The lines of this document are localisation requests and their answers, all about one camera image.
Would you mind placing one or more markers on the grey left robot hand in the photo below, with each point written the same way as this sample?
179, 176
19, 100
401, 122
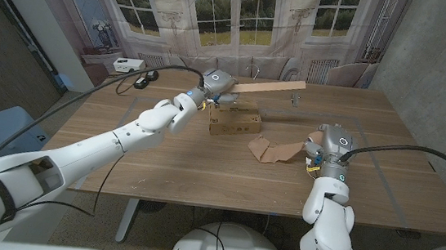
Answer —
216, 83

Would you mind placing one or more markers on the grey table leg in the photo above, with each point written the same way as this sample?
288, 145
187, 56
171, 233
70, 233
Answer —
126, 222

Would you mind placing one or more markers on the printed window backdrop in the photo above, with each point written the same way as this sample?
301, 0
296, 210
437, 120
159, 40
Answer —
233, 19

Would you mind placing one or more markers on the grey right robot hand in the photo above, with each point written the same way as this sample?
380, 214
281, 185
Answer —
336, 146

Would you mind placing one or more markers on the black power adapter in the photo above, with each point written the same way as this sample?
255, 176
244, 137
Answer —
152, 76
141, 82

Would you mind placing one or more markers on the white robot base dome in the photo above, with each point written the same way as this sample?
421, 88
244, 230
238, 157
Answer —
232, 245

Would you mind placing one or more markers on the white power strip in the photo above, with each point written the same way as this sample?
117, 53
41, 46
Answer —
128, 65

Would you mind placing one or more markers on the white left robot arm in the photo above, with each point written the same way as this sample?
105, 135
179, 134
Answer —
92, 157

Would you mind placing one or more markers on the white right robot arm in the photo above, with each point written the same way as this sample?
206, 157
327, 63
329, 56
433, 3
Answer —
330, 229

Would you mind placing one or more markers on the wooden hanger with metal clips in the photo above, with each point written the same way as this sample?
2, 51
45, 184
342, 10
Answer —
271, 87

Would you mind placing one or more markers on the beige elastic arm wrap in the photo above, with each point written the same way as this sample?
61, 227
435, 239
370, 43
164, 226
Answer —
278, 151

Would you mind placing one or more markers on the cardboard packing box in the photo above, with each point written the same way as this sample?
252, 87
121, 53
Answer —
233, 120

